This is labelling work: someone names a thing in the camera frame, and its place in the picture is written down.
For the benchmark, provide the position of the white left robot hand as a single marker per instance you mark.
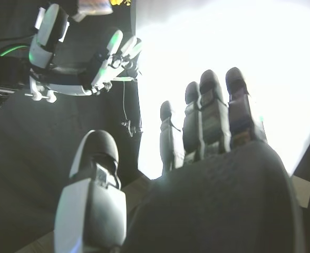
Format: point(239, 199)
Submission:
point(210, 200)

